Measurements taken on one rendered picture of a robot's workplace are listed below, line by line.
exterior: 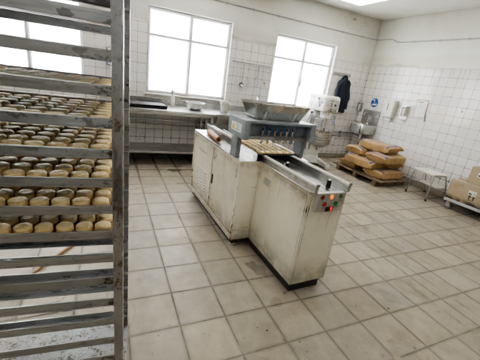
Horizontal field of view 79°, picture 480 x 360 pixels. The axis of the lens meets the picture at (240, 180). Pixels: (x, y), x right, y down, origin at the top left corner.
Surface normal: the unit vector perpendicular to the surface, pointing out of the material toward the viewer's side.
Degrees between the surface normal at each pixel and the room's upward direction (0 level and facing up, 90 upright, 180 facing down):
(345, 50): 90
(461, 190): 89
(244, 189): 90
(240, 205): 90
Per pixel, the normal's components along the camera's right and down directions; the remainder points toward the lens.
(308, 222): 0.43, 0.35
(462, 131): -0.91, 0.01
